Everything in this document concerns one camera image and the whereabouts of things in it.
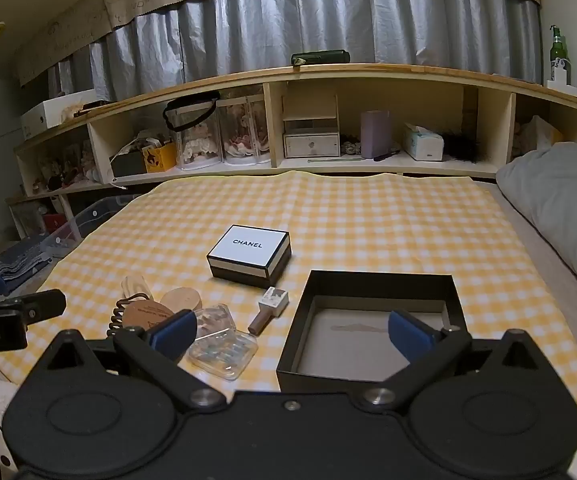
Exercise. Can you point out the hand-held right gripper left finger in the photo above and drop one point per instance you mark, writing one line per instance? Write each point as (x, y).
(173, 331)

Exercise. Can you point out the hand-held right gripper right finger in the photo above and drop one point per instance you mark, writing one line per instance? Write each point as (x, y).
(408, 332)

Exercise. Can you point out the plain round wooden disc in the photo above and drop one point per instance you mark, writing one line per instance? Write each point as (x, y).
(181, 300)

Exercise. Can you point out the printed round wooden coaster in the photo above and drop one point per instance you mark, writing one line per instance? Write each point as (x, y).
(141, 315)

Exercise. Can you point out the oval wooden board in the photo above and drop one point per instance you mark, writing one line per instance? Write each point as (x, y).
(131, 285)

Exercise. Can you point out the nail polish bottle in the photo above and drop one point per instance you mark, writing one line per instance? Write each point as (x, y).
(271, 300)

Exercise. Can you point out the white and black gift box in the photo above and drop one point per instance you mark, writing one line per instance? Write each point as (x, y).
(248, 247)

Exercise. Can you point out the folded blue cloth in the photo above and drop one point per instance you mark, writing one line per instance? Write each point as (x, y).
(13, 260)

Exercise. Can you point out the clear box of pink nails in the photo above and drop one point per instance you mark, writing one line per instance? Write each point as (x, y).
(213, 317)

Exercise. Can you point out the clear box of green nails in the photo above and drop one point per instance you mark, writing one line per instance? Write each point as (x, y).
(218, 355)

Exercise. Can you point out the clear plastic storage bin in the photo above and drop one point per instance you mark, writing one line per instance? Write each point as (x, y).
(93, 215)

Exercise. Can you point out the yellow checked blanket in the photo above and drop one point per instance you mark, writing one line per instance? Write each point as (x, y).
(368, 220)

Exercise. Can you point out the group of small dolls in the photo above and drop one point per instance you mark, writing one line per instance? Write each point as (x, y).
(66, 170)

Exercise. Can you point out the grey bed sheet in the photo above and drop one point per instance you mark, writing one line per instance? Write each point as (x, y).
(568, 335)

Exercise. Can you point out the dark green box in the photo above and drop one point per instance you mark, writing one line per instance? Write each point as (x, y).
(128, 165)

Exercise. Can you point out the yellow box with black figure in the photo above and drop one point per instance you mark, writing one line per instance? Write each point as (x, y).
(161, 160)

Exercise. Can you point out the black nail file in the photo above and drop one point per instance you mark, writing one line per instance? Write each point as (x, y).
(386, 155)

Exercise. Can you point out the white storage box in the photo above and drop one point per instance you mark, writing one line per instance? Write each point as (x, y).
(48, 112)

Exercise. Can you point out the clear bin with white items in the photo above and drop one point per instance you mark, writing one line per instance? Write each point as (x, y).
(196, 145)

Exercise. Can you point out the white tissue box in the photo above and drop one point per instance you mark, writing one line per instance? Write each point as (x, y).
(423, 145)

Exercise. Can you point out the patterned scrunchie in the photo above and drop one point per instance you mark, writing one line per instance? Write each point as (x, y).
(352, 146)

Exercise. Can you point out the grey pillow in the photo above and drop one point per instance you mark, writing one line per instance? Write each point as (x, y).
(558, 200)

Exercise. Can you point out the clear doll display case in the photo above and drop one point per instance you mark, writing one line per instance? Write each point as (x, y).
(243, 135)

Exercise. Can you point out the white plastic bag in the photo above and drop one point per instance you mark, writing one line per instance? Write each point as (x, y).
(538, 132)

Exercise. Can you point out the long wooden shelf unit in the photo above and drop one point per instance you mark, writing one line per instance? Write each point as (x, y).
(368, 71)

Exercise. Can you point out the dark green case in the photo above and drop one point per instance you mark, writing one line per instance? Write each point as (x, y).
(321, 57)

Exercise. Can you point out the white power adapter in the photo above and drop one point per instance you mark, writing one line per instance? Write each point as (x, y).
(561, 86)

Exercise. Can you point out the green glass standing bottle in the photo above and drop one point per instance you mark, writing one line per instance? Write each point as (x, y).
(557, 52)

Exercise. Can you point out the grey curtain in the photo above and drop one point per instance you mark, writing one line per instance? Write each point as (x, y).
(268, 25)

